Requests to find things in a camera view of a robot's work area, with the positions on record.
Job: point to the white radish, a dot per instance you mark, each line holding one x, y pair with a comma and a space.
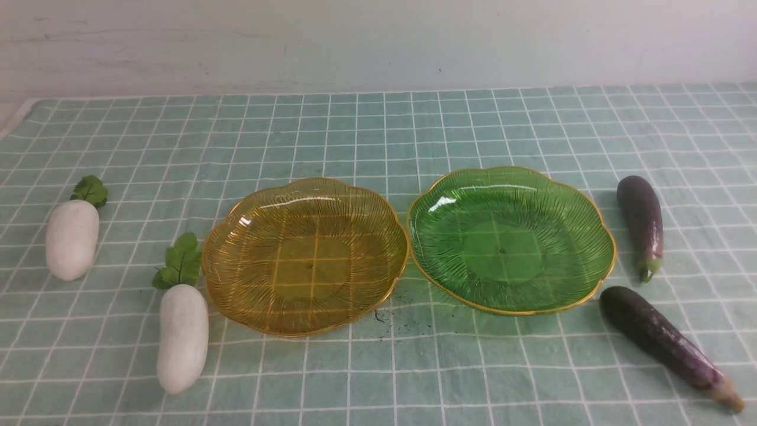
184, 317
72, 230

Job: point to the amber glass plate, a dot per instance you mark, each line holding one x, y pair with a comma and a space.
304, 258

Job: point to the green checkered tablecloth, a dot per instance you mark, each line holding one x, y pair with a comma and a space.
84, 352

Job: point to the purple eggplant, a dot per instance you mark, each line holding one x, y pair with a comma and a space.
646, 327
641, 210

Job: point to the green glass plate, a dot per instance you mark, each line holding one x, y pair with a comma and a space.
509, 240

